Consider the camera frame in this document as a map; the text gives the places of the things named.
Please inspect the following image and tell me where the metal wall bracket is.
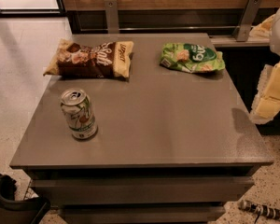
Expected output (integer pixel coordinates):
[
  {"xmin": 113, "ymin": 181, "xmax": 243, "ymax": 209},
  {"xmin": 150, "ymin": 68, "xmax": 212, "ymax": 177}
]
[
  {"xmin": 232, "ymin": 0, "xmax": 262, "ymax": 42},
  {"xmin": 104, "ymin": 0, "xmax": 119, "ymax": 34}
]

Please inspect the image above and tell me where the brown yellow snack bag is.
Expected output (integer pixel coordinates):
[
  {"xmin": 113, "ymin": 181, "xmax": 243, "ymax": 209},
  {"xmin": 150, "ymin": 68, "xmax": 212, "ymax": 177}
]
[{"xmin": 44, "ymin": 39, "xmax": 133, "ymax": 78}]

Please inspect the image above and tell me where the white green soda can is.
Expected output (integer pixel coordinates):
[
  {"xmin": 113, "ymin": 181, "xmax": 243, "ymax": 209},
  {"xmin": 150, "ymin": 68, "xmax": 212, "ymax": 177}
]
[{"xmin": 61, "ymin": 88, "xmax": 98, "ymax": 140}]

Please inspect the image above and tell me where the right metal wall bracket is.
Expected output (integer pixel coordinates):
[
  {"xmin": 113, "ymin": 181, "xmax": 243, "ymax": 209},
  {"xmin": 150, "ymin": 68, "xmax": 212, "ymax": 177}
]
[{"xmin": 232, "ymin": 0, "xmax": 262, "ymax": 42}]

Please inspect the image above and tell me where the black white striped cable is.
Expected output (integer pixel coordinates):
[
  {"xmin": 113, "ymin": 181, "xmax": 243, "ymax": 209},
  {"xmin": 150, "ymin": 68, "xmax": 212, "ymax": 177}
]
[{"xmin": 238, "ymin": 199, "xmax": 280, "ymax": 224}]

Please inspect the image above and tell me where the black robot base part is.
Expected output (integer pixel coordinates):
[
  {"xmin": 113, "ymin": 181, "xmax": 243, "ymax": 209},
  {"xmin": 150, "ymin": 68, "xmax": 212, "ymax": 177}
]
[{"xmin": 0, "ymin": 174, "xmax": 50, "ymax": 224}]

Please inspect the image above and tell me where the green rice chip bag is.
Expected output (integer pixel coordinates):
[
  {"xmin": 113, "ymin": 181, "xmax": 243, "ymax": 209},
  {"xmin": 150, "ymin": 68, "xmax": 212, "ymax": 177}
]
[{"xmin": 160, "ymin": 43, "xmax": 225, "ymax": 74}]

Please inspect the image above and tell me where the grey drawer cabinet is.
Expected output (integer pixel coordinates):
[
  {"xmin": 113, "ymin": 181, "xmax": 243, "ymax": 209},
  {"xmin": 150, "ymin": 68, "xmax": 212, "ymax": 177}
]
[{"xmin": 11, "ymin": 34, "xmax": 272, "ymax": 224}]

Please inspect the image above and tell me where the left metal wall bracket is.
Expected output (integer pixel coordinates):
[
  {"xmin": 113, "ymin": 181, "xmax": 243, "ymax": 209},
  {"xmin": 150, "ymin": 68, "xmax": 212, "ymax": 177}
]
[{"xmin": 104, "ymin": 0, "xmax": 119, "ymax": 34}]

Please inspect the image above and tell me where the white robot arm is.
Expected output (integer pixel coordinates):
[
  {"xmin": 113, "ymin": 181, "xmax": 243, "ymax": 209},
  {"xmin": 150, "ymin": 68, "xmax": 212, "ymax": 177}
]
[{"xmin": 250, "ymin": 8, "xmax": 280, "ymax": 124}]

